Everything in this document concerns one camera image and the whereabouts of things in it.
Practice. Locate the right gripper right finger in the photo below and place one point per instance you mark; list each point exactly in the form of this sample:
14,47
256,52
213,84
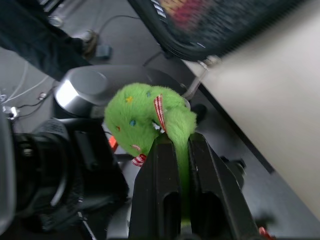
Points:
215,195

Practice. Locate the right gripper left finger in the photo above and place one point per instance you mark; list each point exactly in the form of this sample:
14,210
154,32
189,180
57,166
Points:
155,190

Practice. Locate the green plush toy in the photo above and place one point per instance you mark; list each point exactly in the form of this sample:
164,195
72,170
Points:
140,110

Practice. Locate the black paddle cover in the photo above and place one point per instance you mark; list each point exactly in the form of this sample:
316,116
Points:
200,25

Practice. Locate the black robot joint housing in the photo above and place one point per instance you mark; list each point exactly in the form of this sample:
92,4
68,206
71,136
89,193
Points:
50,160

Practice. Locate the silver robot body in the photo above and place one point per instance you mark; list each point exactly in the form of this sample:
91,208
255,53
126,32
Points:
82,85

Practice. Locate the small grey box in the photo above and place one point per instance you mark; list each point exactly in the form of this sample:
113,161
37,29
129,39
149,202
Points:
103,51

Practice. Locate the dark fabric shape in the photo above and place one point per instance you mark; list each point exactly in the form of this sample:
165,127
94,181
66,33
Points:
30,32

